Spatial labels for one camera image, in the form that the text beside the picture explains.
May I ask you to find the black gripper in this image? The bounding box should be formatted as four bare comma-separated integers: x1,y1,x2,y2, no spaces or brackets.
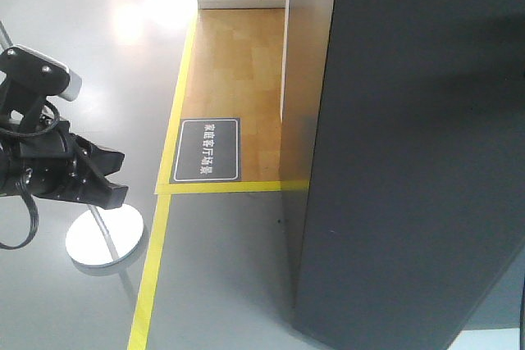
1,75,129,210

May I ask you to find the dark grey fridge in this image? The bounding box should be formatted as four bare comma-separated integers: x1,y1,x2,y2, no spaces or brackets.
281,0,524,349

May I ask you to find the silver sign stand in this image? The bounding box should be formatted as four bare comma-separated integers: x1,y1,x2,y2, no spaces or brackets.
1,30,145,267

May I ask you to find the black floor sign sticker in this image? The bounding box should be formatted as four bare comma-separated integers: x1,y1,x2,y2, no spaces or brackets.
171,117,241,183

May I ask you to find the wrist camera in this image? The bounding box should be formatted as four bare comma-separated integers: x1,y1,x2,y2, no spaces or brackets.
1,45,82,102

